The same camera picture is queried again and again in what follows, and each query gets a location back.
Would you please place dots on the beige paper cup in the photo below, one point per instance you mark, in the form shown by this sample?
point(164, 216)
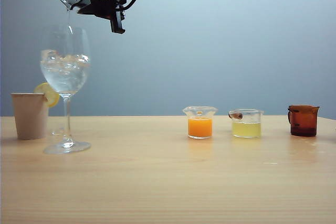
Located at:
point(30, 116)

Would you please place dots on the clear cup with yellow juice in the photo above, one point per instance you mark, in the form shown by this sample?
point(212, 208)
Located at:
point(246, 128)

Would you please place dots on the brown cinnamon stick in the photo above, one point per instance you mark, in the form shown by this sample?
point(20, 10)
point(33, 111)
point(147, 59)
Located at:
point(236, 115)

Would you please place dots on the amber glass measuring cup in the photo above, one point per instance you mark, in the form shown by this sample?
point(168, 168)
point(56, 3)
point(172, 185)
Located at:
point(303, 121)

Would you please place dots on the yellow lemon slice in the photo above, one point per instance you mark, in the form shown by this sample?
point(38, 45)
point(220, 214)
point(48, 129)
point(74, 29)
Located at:
point(50, 94)

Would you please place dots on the small clear glass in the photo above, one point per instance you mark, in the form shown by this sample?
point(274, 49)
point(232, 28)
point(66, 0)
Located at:
point(57, 130)

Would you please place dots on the large clear wine glass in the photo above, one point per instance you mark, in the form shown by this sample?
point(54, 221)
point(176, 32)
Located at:
point(65, 77)

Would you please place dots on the clear cup with orange juice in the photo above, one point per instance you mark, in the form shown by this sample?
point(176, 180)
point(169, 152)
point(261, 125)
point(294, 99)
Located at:
point(200, 127)

